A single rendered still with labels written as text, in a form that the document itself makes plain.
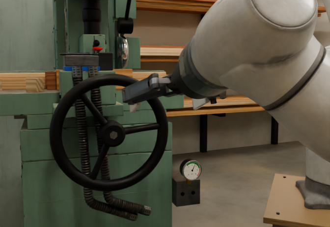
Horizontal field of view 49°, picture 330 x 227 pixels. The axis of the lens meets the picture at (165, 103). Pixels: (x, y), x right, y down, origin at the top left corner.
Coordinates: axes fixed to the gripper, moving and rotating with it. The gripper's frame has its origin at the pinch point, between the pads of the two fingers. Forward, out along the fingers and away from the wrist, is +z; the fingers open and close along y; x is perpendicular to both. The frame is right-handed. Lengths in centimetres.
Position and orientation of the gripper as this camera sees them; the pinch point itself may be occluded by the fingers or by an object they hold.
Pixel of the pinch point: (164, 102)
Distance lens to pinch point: 73.3
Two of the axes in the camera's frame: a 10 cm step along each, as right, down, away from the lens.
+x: 1.1, 9.7, -2.3
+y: -9.5, 0.4, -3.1
